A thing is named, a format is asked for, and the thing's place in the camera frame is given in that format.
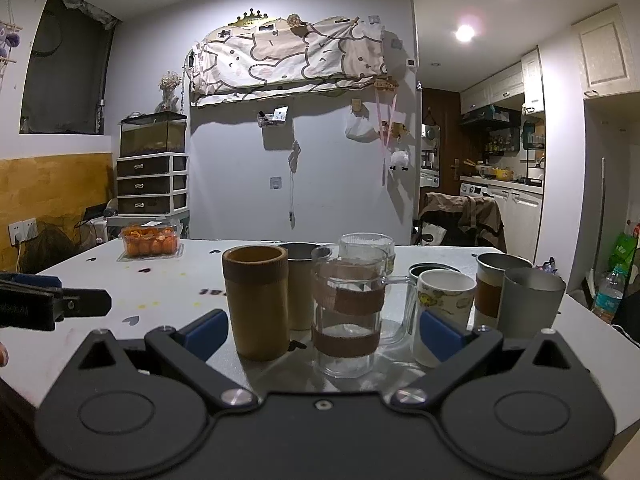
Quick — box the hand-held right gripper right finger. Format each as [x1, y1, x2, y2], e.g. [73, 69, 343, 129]
[390, 310, 581, 413]

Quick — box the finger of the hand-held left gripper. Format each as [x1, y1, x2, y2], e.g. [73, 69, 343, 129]
[53, 287, 112, 321]
[0, 272, 64, 291]

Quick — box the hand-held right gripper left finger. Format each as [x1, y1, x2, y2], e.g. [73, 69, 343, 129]
[72, 309, 261, 416]

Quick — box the white printed cup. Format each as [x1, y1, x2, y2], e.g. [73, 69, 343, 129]
[413, 268, 477, 369]

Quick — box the brown bamboo cup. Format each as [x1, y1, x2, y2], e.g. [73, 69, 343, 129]
[222, 244, 290, 362]

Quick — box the steel cup with brown sleeve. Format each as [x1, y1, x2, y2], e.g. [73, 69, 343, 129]
[474, 252, 534, 332]

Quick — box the dark cup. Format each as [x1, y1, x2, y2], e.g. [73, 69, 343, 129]
[408, 262, 452, 287]

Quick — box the grey metal cup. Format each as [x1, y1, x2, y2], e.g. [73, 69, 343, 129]
[497, 267, 567, 345]

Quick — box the ribbed glass cup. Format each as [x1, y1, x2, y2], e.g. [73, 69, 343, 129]
[339, 232, 396, 277]

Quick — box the dark net cloth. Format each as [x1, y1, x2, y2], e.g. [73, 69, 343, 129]
[19, 219, 77, 272]

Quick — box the clear box of oranges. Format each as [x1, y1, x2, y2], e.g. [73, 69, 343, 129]
[117, 224, 184, 264]

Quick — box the glass mug with brown bands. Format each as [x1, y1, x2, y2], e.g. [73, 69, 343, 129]
[310, 245, 419, 379]

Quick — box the chair with brown jacket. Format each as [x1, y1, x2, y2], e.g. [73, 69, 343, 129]
[413, 192, 507, 252]

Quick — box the plastic drawer unit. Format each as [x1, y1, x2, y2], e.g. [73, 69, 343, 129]
[116, 154, 190, 217]

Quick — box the white washing machine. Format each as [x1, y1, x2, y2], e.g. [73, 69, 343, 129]
[459, 182, 495, 202]

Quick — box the plastic water bottle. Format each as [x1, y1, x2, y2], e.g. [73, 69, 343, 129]
[592, 264, 629, 324]

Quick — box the glass fish tank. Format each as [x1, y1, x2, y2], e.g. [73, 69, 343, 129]
[119, 111, 189, 158]

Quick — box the green bag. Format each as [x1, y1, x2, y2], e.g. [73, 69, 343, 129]
[606, 231, 640, 287]

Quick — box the dark window curtain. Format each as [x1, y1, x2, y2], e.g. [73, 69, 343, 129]
[20, 0, 122, 136]

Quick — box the white plastic bag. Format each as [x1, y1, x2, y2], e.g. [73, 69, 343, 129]
[344, 109, 380, 142]

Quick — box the dried flower bouquet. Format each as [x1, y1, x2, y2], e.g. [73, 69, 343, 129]
[156, 70, 183, 114]

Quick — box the printed blanket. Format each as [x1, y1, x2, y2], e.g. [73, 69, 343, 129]
[188, 15, 387, 107]

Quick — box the gold crown ornament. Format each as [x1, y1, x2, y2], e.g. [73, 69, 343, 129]
[228, 8, 271, 29]

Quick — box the white wall socket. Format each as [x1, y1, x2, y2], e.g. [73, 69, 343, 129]
[8, 217, 39, 247]

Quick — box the hanging white cable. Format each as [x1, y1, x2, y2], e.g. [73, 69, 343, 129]
[287, 139, 302, 222]

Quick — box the wall mirror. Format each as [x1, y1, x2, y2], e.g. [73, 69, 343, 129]
[421, 122, 441, 169]

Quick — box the hanging wall decoration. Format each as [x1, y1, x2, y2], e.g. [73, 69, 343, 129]
[0, 0, 24, 67]

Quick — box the white wall cabinet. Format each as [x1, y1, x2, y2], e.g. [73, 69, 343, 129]
[572, 4, 640, 99]

